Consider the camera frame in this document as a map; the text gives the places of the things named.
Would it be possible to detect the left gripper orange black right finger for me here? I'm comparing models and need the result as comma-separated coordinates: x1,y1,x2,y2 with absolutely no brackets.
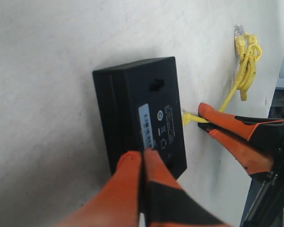
143,148,229,227

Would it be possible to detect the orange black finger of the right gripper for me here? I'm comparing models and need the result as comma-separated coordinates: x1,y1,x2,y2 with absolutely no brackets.
198,103,284,147

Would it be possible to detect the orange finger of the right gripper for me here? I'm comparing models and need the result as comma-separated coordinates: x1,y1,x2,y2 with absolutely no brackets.
198,123,274,176

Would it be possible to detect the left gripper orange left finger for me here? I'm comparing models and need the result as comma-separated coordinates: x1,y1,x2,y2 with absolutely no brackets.
56,151,142,227

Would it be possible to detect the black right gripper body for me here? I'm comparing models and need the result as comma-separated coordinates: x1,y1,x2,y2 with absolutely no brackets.
241,118,284,227

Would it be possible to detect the yellow ethernet cable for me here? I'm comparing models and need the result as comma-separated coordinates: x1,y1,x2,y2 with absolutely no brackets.
183,23,263,126

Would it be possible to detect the small black box device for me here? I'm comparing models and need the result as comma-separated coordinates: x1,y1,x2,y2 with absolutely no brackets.
92,57,187,178

